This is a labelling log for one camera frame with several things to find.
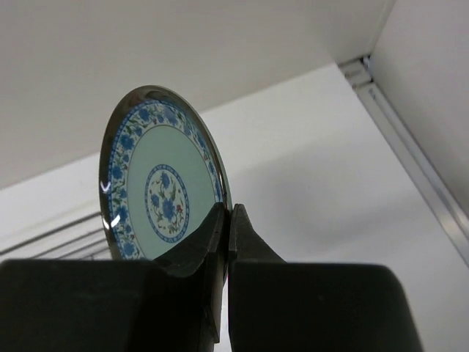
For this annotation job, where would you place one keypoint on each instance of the blue floral ceramic plate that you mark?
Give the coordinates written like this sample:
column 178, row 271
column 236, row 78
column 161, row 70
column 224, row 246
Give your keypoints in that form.
column 160, row 173

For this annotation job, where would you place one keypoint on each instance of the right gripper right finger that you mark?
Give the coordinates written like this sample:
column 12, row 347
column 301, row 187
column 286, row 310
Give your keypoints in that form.
column 401, row 288

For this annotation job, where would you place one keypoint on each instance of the aluminium side rail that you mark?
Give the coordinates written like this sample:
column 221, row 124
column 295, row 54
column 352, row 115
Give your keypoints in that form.
column 444, row 206

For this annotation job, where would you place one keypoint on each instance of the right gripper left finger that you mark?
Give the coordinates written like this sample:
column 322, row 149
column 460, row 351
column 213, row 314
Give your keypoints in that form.
column 172, row 303

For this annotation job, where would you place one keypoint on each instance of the metal wire dish rack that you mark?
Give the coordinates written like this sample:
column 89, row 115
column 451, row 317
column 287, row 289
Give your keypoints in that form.
column 81, row 238

